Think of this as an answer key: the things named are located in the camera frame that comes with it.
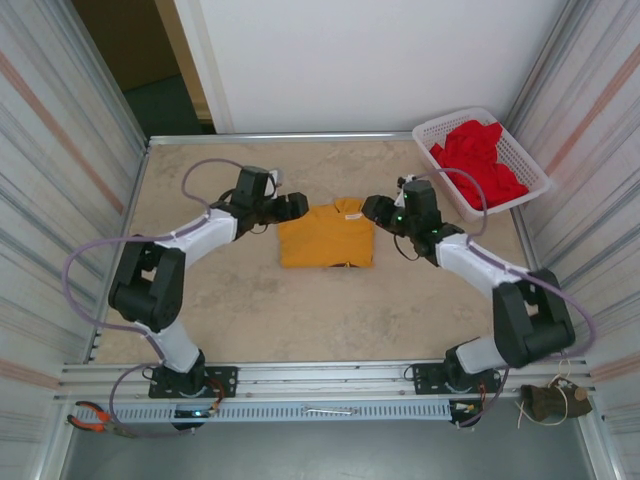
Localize small silver wrench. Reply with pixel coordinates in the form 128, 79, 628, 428
299, 403, 360, 416

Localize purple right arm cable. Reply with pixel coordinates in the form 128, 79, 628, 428
412, 167, 599, 430

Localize mustard yellow t-shirt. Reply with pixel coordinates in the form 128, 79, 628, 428
277, 197, 376, 271

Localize small controller board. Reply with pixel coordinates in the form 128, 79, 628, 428
448, 398, 485, 429
172, 405, 219, 431

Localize white door frame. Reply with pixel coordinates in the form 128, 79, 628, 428
172, 0, 236, 135

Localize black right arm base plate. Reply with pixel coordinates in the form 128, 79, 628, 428
410, 360, 503, 396

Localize orange handled pliers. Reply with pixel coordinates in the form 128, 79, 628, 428
66, 399, 139, 440

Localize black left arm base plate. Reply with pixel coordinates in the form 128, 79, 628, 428
148, 365, 240, 400

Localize red cloth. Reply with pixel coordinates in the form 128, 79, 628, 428
429, 119, 530, 211

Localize aluminium table edge frame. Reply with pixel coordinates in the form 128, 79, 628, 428
84, 130, 569, 366

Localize white plastic mesh basket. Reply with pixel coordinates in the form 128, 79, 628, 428
412, 105, 554, 224

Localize striped enclosure side panel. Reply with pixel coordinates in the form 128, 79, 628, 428
0, 0, 151, 480
499, 0, 640, 480

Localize brown pouch with string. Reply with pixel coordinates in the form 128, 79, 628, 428
515, 357, 595, 428

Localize aluminium mounting rail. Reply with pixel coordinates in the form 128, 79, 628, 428
53, 355, 596, 401

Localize grey slotted cable duct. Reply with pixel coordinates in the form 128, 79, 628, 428
92, 399, 454, 424

